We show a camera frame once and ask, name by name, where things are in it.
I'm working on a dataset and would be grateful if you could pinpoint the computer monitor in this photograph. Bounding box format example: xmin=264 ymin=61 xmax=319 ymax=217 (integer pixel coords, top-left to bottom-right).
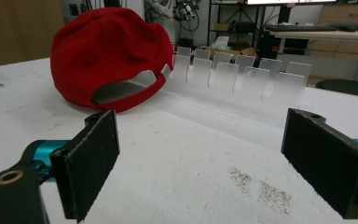
xmin=246 ymin=0 xmax=337 ymax=6

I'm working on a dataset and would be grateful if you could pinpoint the wooden drawer cabinet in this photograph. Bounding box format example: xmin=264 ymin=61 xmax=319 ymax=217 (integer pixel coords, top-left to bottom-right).
xmin=307 ymin=4 xmax=358 ymax=84

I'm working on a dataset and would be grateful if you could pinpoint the clear acrylic slotted rack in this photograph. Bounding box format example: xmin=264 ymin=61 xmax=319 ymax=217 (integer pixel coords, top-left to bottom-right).
xmin=155 ymin=46 xmax=312 ymax=132

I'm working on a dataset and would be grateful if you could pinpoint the cardboard box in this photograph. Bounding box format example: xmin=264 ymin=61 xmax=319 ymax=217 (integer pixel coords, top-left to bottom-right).
xmin=205 ymin=46 xmax=259 ymax=60

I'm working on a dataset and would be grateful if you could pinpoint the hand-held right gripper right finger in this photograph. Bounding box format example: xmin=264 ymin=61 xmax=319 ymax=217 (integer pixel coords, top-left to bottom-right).
xmin=281 ymin=107 xmax=358 ymax=220

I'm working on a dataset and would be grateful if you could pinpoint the black metal shelf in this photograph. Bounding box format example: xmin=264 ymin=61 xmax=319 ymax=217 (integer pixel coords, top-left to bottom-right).
xmin=207 ymin=0 xmax=267 ymax=50

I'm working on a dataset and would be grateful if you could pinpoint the white desk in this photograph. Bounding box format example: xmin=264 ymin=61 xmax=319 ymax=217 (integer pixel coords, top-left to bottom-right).
xmin=268 ymin=29 xmax=358 ymax=82

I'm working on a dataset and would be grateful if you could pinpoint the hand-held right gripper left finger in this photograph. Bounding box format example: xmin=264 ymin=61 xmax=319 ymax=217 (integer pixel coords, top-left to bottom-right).
xmin=21 ymin=109 xmax=121 ymax=224

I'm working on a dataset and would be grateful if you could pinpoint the black keyboard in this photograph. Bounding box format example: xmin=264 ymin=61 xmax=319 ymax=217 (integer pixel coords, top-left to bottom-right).
xmin=264 ymin=23 xmax=338 ymax=33

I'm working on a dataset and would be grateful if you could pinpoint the dark round stool seat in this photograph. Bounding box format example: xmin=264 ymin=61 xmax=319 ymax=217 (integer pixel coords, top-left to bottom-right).
xmin=315 ymin=78 xmax=358 ymax=99

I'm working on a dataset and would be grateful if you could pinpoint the red baseball cap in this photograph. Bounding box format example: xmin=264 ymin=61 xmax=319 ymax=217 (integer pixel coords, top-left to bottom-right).
xmin=49 ymin=7 xmax=175 ymax=114

